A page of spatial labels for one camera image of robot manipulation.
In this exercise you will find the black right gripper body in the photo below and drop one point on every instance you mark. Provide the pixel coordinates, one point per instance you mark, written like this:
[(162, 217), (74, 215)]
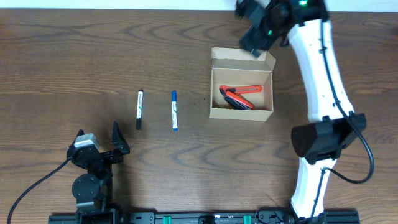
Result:
[(263, 31)]

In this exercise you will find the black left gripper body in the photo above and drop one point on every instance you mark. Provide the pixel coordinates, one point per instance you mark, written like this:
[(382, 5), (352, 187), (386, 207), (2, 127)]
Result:
[(110, 159)]

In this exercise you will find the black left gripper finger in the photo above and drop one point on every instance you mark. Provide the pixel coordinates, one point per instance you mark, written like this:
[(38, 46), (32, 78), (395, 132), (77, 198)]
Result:
[(118, 140), (80, 133)]

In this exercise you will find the black cap whiteboard marker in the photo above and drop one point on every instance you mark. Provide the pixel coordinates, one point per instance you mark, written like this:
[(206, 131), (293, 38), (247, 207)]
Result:
[(140, 97)]

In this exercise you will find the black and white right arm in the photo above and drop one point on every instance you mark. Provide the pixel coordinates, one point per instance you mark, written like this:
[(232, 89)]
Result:
[(332, 122)]

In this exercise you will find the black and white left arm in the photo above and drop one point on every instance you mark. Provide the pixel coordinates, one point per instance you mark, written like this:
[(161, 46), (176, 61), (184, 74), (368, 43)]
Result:
[(93, 190)]

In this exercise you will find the open cardboard box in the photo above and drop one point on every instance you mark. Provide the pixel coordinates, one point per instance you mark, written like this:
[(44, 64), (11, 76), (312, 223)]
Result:
[(237, 67)]

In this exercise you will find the blue cap whiteboard marker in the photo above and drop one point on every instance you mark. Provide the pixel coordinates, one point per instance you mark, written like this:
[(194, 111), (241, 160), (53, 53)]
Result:
[(174, 111)]

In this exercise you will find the black mounting rail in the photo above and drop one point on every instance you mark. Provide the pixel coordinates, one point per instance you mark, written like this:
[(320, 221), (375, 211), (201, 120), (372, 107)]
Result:
[(259, 217)]

